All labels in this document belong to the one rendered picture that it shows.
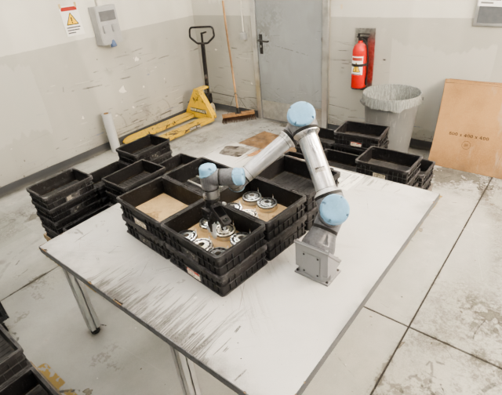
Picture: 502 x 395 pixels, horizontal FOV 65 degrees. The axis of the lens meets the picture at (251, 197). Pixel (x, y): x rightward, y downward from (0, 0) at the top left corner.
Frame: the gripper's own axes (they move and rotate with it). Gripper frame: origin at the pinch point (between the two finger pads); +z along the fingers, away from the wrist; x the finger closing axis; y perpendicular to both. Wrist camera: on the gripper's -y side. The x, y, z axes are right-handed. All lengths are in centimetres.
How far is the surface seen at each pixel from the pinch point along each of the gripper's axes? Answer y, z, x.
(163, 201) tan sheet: 50, 2, 0
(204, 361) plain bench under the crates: -39, 15, 41
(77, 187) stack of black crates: 165, 29, 14
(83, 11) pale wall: 354, -75, -99
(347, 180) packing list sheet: 1, 15, -101
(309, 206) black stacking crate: -15.5, 0.0, -45.3
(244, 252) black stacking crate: -19.1, -0.6, 1.5
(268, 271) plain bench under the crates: -22.2, 15.0, -8.9
